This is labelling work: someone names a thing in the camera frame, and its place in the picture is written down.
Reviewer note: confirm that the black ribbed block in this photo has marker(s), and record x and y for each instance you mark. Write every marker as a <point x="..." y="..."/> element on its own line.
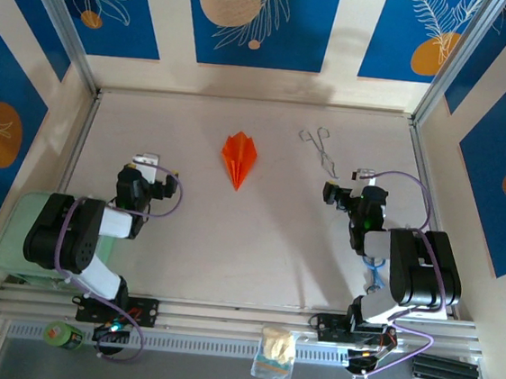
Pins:
<point x="442" y="371"/>

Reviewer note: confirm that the black controller board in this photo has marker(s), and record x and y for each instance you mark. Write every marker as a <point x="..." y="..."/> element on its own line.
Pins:
<point x="111" y="333"/>
<point x="363" y="364"/>

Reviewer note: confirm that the aluminium frame post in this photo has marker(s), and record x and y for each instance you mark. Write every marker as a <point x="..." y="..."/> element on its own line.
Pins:
<point x="64" y="20"/>
<point x="456" y="61"/>

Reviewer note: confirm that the green round can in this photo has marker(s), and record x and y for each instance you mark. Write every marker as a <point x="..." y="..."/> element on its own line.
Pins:
<point x="61" y="334"/>

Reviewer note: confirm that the orange paper sheet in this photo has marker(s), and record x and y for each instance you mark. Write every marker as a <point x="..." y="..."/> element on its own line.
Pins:
<point x="238" y="156"/>

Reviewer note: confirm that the aluminium table side rail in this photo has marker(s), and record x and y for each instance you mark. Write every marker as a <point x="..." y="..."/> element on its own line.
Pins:
<point x="82" y="135"/>
<point x="421" y="148"/>

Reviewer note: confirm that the aluminium mounting rail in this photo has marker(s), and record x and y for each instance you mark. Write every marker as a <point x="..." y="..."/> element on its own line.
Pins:
<point x="230" y="318"/>

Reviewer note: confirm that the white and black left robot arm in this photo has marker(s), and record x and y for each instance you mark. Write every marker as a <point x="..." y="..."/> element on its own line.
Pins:
<point x="49" y="231"/>

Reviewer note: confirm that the clear bag with yellow contents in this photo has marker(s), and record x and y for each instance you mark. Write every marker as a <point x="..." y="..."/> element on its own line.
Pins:
<point x="277" y="346"/>

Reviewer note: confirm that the blue stethoscope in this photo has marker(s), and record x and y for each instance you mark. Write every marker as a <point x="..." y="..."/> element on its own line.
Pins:
<point x="375" y="279"/>

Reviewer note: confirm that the metal forceps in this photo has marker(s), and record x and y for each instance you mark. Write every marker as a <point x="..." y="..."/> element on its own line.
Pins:
<point x="324" y="156"/>

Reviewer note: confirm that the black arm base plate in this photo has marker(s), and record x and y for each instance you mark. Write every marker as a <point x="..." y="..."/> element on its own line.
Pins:
<point x="329" y="329"/>
<point x="147" y="312"/>

